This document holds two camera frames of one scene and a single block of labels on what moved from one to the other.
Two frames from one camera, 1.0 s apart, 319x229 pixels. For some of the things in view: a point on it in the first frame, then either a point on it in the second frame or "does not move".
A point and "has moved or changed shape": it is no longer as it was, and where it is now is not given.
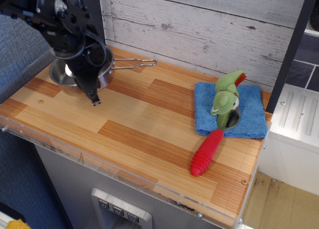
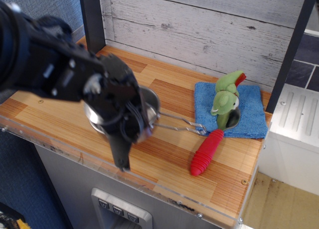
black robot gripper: x=84 y=56 → x=114 y=96
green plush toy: x=227 y=96 does not move
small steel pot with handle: x=60 y=75 has moved or changed shape
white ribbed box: x=290 y=150 does not move
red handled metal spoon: x=208 y=150 does not move
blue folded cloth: x=252 y=122 does not move
